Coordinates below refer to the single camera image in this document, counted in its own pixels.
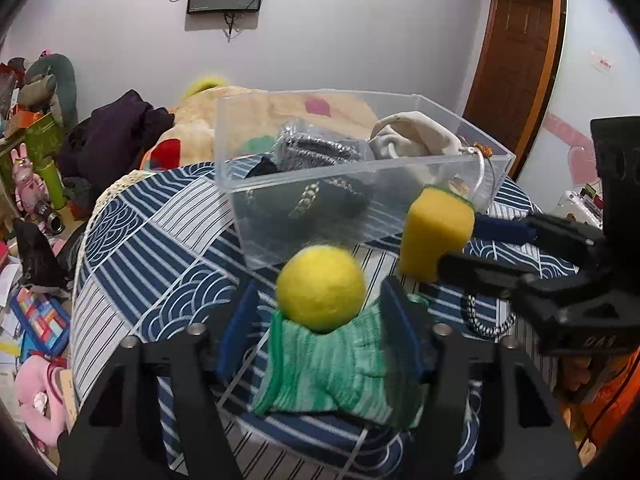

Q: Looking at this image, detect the white cloth pouch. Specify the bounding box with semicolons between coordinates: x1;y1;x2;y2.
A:
369;111;465;162

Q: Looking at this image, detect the blue white patterned tablecloth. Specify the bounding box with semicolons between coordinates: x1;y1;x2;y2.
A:
72;161;581;480

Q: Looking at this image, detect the green cardboard box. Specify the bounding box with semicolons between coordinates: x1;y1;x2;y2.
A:
22;112;66;162

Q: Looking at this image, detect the grey green plush toy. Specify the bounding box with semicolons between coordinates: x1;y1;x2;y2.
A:
22;53;79;132

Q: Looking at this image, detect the yellow sponge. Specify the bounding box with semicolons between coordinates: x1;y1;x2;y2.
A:
398;185;476;284

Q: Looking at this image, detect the grey black knitted cloth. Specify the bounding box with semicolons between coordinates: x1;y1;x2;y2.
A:
273;118;372;172

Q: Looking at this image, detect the pink plush toy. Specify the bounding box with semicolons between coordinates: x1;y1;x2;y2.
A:
13;354;77;450

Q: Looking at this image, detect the pink heart wall sticker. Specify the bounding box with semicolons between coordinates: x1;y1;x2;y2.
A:
544;112;607;187

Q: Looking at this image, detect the green bottle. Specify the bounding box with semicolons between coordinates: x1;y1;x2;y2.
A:
37;156;69;211

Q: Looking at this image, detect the pink rabbit figure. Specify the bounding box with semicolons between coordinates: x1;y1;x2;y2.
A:
10;142;39;217

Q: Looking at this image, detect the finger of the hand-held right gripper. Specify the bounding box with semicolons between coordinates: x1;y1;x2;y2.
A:
436;251;540;307
472;211;607;273

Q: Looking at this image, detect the large beige plush toy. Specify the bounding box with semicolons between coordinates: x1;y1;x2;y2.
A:
140;76;392;172

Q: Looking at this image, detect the clear plastic box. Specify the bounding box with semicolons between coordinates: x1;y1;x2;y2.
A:
215;89;516;271

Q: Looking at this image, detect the wooden door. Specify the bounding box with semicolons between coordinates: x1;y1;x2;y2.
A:
462;0;569;182

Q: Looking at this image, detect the colourful patterned box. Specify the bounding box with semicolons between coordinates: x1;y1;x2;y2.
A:
9;286;72;362

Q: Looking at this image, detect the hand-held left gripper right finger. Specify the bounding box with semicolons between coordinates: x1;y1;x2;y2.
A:
381;276;584;480

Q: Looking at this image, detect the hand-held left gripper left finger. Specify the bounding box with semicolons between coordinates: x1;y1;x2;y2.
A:
57;280;261;480

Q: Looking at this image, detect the black toy camera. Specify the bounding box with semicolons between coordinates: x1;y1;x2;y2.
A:
31;199;64;234

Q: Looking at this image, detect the yellow felt ball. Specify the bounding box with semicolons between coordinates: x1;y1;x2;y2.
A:
275;246;368;334

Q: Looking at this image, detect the black plastic bag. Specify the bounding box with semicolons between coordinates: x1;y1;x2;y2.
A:
12;217;72;292

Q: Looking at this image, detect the black cloth with gold pattern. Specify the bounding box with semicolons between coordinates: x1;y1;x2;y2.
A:
244;176;374;222

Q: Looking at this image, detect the black white braided hair tie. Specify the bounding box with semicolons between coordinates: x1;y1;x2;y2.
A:
466;293;517;337

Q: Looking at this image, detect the green knitted cloth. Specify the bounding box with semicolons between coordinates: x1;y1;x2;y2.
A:
251;294;432;432

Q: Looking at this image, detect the dark purple clothing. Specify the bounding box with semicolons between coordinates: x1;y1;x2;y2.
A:
59;89;176;197

